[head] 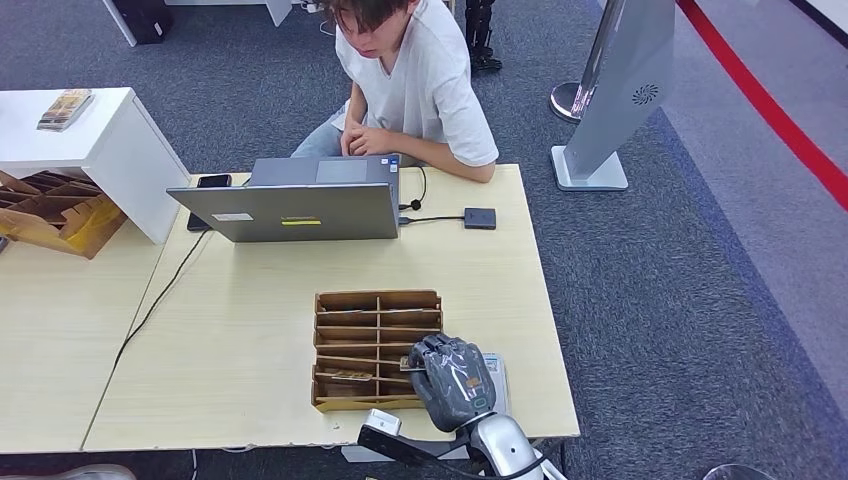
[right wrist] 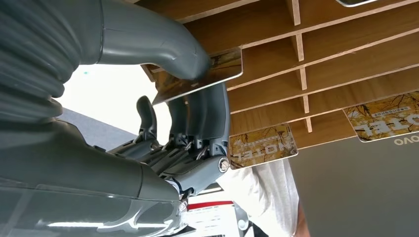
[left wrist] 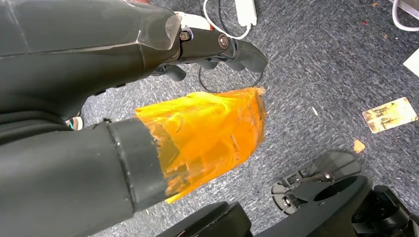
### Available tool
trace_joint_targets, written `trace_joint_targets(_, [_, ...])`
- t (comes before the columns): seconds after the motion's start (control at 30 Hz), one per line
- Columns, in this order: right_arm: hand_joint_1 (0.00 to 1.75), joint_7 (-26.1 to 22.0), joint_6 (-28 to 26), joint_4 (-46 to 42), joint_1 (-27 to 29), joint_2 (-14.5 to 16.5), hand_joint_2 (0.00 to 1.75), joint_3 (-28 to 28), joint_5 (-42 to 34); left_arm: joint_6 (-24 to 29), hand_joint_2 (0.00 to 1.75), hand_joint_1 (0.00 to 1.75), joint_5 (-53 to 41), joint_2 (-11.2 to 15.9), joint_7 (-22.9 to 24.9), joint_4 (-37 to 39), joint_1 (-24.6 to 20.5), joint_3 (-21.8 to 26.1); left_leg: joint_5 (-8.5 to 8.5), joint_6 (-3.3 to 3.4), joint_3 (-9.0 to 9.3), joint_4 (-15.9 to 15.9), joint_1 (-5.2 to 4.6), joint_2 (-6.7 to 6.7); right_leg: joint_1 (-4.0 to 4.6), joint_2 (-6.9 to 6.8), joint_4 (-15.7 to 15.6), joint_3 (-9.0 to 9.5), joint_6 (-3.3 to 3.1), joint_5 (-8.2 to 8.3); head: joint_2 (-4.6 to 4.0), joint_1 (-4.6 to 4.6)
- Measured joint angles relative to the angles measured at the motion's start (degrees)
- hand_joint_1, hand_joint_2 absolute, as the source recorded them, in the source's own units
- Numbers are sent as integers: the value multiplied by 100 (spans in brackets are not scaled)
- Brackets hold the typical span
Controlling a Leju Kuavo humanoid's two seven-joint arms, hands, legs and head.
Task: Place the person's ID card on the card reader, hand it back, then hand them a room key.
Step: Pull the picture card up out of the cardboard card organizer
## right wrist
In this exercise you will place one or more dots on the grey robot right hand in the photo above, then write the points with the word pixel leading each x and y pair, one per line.
pixel 82 170

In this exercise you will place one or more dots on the person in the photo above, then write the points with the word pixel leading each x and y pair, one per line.
pixel 262 189

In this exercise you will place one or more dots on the wooden card rack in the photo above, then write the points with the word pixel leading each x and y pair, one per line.
pixel 327 81

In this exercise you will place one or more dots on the red white banner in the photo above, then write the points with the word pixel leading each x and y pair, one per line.
pixel 209 217

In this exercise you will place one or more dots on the dark legged stand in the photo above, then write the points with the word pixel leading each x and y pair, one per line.
pixel 244 225

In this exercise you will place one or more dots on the grey laptop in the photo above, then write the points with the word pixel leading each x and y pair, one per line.
pixel 360 189

